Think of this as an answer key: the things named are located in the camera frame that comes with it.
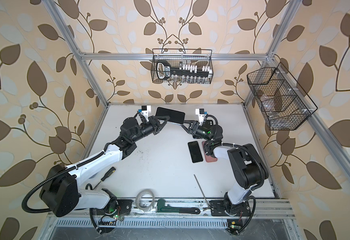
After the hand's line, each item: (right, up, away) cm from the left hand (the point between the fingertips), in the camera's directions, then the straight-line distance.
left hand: (171, 118), depth 69 cm
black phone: (+2, +1, +4) cm, 5 cm away
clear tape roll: (-17, -41, +5) cm, 44 cm away
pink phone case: (+22, -25, +22) cm, 40 cm away
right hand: (+4, -3, +7) cm, 8 cm away
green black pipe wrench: (-5, -45, +5) cm, 45 cm away
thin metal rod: (+17, -42, +8) cm, 46 cm away
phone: (+14, -21, +25) cm, 36 cm away
